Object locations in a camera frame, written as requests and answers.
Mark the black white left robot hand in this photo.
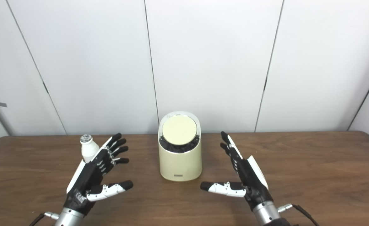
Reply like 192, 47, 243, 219
63, 133, 133, 216

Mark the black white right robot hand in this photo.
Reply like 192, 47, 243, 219
200, 131, 274, 211

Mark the small white plastic bottle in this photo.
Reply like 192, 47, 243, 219
80, 134, 100, 164

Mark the cream round bin lid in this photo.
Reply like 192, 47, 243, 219
162, 115, 198, 145

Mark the cream-colored bin body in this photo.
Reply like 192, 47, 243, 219
158, 111, 202, 182

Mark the black bin liner bag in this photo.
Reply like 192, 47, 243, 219
159, 135, 200, 153

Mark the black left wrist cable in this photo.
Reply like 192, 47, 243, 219
29, 212, 59, 226

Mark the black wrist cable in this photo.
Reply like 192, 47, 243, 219
277, 203, 320, 226
29, 212, 59, 226

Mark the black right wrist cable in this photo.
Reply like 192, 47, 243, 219
277, 203, 320, 226

